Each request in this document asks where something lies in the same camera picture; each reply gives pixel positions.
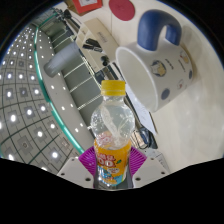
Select white mug with blue handle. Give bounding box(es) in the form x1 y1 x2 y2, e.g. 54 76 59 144
114 9 195 114

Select round ceiling lights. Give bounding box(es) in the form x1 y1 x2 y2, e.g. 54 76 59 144
0 19 88 172

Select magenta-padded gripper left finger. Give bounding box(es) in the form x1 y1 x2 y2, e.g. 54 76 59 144
57 146 98 189

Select clear bottle with yellow cap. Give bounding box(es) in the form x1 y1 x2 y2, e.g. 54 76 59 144
89 79 136 190

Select black document tray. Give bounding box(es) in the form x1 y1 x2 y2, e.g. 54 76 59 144
131 128 159 150

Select small black tool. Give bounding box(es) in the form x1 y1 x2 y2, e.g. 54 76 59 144
82 38 104 53

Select small beige cardboard box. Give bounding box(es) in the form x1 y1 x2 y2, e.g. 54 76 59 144
83 18 119 56

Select flat round red coaster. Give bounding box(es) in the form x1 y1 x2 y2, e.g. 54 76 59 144
108 0 136 22

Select open cardboard box, red flap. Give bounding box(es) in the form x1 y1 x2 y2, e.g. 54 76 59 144
64 0 104 17

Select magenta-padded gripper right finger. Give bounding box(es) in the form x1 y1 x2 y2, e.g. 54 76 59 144
127 146 168 189

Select long curved conference desk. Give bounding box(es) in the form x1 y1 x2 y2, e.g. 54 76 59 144
49 9 105 113

